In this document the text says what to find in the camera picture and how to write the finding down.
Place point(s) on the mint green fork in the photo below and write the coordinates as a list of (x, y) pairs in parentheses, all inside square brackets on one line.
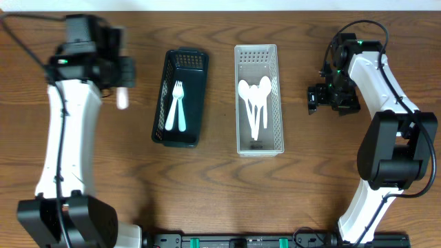
[(181, 115)]

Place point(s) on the white wooden fork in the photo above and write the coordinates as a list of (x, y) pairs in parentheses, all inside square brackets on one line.
[(177, 94), (122, 98)]

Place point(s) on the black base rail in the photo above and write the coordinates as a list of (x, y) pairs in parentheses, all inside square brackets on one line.
[(304, 239)]

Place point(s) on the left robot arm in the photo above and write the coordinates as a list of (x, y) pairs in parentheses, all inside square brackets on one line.
[(65, 211)]

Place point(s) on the white plastic spoon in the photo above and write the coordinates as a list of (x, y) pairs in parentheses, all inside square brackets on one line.
[(251, 99), (264, 90), (259, 99), (243, 91)]

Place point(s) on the clear perforated plastic basket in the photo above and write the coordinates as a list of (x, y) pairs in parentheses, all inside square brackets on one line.
[(252, 62)]

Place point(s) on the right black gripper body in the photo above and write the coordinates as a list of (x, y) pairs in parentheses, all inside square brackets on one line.
[(342, 96)]

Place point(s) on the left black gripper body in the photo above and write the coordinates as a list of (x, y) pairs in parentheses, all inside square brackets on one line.
[(126, 71)]

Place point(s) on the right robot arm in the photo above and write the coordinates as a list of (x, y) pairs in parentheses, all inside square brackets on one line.
[(398, 144)]

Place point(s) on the black perforated plastic basket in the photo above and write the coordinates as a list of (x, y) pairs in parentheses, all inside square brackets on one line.
[(190, 66)]

